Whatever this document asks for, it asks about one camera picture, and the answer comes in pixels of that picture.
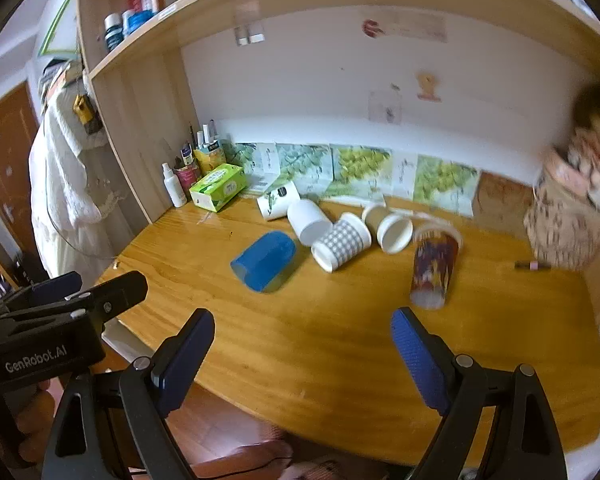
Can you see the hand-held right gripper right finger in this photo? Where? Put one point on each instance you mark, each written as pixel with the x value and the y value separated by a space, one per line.
pixel 420 360

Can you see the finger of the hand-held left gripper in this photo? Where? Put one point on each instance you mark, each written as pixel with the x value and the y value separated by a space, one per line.
pixel 50 287
pixel 120 292

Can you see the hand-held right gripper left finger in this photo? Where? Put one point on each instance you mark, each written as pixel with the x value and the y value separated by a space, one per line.
pixel 177 365

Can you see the dark patterned paper cup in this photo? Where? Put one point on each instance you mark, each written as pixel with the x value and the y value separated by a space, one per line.
pixel 432 270

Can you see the blue plastic cup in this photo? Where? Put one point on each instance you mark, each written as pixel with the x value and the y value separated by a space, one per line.
pixel 267 260

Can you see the wide white paper cup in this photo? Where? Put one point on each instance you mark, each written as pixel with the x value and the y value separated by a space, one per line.
pixel 394 232

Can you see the checkered white paper cup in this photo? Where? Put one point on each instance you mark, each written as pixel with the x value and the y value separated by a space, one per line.
pixel 342 242

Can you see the brown paper cup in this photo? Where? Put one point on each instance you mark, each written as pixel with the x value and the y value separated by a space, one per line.
pixel 372 215

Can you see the plain white cup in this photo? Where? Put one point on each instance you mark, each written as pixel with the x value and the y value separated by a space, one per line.
pixel 307 220

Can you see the white cup with green print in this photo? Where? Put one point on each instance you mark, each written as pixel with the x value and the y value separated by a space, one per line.
pixel 277 202

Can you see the person's left hand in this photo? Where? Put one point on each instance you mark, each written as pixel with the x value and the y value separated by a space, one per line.
pixel 35 417

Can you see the white lace garment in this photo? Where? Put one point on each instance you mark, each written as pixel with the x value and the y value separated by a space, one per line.
pixel 65 185

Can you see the white spray bottle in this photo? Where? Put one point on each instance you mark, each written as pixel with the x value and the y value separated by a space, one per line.
pixel 174 187

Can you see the pink tin pen holder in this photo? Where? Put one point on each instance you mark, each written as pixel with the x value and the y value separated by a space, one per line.
pixel 187 177

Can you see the brown wooden door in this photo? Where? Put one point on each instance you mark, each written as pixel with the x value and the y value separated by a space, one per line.
pixel 10 160

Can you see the pink and black lipstick tube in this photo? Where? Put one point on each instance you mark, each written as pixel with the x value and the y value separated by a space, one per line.
pixel 527 264

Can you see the green tissue box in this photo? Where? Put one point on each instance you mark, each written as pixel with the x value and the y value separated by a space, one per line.
pixel 217 185

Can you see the yellow pen holder box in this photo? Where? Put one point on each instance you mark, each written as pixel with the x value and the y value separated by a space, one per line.
pixel 209 157

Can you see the yellow and black tool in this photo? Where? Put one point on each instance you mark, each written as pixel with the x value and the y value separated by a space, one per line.
pixel 83 108

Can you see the wooden bookshelf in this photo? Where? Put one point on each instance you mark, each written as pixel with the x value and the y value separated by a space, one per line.
pixel 130 110

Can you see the brown cork panel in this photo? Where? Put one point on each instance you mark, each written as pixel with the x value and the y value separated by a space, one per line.
pixel 507 195

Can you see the doll in floral dress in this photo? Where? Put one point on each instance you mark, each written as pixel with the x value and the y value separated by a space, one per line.
pixel 565 200

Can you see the green framed wall picture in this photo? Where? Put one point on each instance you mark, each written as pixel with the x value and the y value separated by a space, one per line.
pixel 60 25

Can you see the yellow figure wall hook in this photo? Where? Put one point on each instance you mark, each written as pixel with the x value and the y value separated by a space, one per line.
pixel 428 87

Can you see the clear wall hook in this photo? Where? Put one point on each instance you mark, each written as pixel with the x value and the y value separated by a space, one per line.
pixel 250 25

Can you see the red wall sticker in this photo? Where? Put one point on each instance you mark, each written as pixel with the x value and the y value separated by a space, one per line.
pixel 373 28

